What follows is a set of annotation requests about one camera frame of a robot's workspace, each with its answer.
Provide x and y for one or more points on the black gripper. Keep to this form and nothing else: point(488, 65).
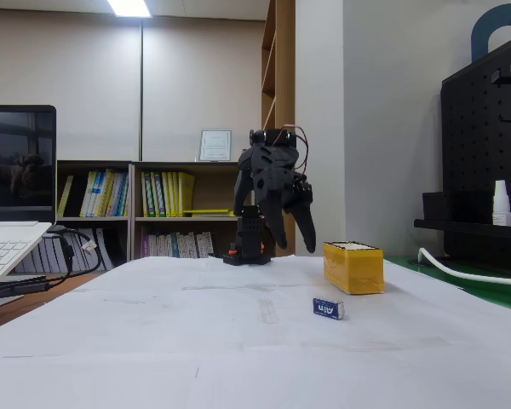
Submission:
point(286, 204)

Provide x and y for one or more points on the small blue eraser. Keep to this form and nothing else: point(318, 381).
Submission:
point(327, 308)

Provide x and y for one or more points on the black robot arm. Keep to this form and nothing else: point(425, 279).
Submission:
point(251, 230)

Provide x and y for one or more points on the yellow rectangular box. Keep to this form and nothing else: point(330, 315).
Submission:
point(357, 270)

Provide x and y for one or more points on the black clamp with orange knob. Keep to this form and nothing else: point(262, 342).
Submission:
point(232, 258)

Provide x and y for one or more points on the low grey bookshelf unit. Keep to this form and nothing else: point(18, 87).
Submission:
point(213, 187)
point(102, 219)

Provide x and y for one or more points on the thin yellow folder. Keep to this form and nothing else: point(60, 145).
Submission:
point(206, 212)

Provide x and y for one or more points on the framed white certificate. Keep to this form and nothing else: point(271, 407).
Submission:
point(215, 145)

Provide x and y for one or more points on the tall wooden bookshelf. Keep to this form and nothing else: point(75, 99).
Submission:
point(285, 85)

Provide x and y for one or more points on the black box holder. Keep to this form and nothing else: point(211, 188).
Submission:
point(435, 206)

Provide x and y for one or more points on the purple spine book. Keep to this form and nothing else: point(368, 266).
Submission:
point(145, 245)

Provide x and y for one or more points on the white paper table cover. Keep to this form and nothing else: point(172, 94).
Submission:
point(196, 341)

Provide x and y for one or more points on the black pegboard shelf tray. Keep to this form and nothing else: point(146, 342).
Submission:
point(460, 228)

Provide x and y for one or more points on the white file binder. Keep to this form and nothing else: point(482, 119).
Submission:
point(104, 251)

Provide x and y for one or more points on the black pegboard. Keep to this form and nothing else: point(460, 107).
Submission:
point(477, 149)

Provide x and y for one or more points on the green desk mat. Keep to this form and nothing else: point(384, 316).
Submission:
point(485, 292)

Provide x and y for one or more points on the white dropper bottle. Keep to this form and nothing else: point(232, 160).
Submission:
point(502, 209)

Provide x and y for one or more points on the thin yellow book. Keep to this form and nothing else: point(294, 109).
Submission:
point(65, 198)

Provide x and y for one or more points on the long black pegboard hook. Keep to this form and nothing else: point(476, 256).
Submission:
point(509, 76)

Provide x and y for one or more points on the blue arch sign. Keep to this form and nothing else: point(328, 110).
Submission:
point(479, 34)

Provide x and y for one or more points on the ceiling light panel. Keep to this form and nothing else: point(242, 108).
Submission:
point(128, 7)

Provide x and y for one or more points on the black usb adapter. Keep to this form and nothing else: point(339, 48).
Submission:
point(21, 287)

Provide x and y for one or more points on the white laptop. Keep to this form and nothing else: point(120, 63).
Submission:
point(17, 170)

